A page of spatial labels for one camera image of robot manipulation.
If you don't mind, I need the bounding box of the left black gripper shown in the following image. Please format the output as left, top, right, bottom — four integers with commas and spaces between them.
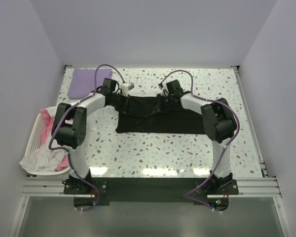
111, 92, 132, 115

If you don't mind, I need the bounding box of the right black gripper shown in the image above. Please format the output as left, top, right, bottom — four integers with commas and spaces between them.
151, 93, 174, 116

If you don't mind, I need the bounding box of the black t shirt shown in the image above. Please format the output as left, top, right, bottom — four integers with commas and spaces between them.
115, 96, 205, 135

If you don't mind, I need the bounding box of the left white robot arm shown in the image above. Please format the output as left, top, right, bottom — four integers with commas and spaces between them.
48, 78, 134, 194

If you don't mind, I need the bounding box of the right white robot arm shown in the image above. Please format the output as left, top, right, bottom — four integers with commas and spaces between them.
158, 80, 240, 194

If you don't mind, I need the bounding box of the folded purple t shirt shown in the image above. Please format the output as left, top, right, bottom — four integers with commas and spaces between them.
68, 69, 112, 99

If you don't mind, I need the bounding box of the pink t shirt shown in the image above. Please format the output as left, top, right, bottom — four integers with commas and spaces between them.
40, 109, 69, 172

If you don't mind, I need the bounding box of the white t shirt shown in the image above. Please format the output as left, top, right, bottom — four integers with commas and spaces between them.
19, 107, 56, 172

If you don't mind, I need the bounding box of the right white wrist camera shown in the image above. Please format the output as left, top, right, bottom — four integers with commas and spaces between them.
158, 83, 169, 96

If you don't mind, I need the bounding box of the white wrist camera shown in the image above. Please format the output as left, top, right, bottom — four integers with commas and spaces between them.
158, 83, 169, 96
120, 82, 134, 96

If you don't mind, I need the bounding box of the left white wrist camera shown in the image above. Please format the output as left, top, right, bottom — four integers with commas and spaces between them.
120, 82, 134, 96

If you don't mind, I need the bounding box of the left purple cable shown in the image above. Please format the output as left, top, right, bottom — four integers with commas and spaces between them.
48, 64, 126, 212

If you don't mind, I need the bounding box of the purple cable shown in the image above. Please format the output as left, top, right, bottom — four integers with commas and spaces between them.
48, 64, 126, 212
159, 70, 242, 207

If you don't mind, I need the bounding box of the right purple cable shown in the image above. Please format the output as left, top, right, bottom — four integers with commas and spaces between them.
159, 70, 242, 207

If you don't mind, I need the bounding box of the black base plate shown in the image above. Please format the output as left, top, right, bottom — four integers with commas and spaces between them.
62, 177, 239, 210

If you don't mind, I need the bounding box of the aluminium frame rail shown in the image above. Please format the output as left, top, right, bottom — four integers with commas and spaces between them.
21, 176, 282, 198

